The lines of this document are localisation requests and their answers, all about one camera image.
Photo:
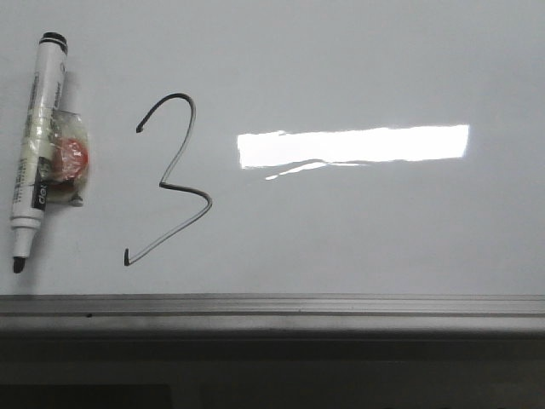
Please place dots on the red magnet taped to marker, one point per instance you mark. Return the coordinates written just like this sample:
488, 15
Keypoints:
71, 160

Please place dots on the white whiteboard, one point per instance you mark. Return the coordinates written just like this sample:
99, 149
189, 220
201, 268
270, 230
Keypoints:
369, 147

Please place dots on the white whiteboard marker pen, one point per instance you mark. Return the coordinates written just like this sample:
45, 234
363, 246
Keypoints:
37, 146

